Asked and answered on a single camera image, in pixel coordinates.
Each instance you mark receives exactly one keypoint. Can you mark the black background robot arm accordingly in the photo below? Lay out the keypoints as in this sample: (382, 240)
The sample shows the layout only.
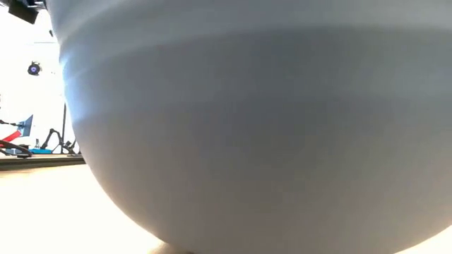
(52, 131)

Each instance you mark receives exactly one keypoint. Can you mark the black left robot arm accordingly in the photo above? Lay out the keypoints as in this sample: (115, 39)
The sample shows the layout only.
(23, 10)

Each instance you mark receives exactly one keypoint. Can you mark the blue bowl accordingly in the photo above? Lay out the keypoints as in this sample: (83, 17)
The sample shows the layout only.
(247, 141)

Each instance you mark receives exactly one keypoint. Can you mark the black pole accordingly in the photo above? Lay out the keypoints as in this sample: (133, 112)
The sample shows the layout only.
(64, 120)

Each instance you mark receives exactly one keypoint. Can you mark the cyan tray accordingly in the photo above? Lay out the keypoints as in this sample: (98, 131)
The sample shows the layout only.
(40, 151)

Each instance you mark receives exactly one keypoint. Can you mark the blue monitor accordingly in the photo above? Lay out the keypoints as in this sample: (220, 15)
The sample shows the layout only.
(26, 127)

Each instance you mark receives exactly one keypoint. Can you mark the red bar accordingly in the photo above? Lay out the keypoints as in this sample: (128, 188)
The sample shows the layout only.
(10, 135)

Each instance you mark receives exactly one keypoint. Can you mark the black aluminium table frame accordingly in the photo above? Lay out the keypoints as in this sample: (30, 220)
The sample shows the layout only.
(42, 162)

